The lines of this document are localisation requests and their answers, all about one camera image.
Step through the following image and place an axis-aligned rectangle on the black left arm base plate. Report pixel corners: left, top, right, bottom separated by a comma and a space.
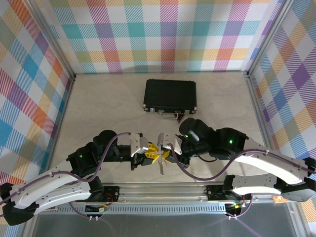
98, 185, 120, 202

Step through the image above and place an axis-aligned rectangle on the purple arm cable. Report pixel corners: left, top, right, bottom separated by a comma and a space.
0, 132, 133, 219
169, 144, 316, 220

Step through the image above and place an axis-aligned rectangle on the aluminium corner post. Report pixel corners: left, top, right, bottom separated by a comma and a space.
245, 0, 296, 79
23, 0, 77, 81

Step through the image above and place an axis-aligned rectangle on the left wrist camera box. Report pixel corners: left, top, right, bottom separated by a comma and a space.
129, 132, 149, 158

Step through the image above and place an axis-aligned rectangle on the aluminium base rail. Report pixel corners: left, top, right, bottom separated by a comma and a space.
83, 182, 301, 205

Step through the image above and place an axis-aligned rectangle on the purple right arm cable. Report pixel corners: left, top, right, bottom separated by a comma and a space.
169, 144, 316, 220

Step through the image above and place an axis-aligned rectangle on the silver metal keyring holder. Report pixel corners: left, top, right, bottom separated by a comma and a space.
157, 147, 167, 175

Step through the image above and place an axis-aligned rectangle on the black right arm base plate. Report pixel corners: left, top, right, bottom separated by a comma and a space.
206, 184, 252, 201

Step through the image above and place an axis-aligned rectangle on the small wired power connector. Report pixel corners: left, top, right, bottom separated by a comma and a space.
226, 201, 246, 210
85, 203, 109, 214

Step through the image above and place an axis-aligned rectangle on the aluminium table side rail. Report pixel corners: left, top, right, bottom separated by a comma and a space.
244, 71, 294, 183
41, 75, 77, 186

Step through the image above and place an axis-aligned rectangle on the grey metal plate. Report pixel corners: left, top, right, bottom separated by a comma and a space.
32, 212, 299, 237

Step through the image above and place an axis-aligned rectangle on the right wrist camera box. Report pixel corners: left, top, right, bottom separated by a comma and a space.
157, 132, 184, 156

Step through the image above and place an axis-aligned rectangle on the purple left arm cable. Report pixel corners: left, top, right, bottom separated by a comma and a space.
0, 132, 133, 219

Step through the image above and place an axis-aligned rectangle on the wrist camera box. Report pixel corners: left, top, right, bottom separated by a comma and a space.
157, 132, 184, 156
129, 132, 149, 158

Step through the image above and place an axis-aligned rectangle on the black hard case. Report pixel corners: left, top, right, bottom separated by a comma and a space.
143, 79, 198, 120

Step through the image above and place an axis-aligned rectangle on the perforated metal cable tray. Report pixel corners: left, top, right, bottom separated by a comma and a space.
56, 204, 228, 214

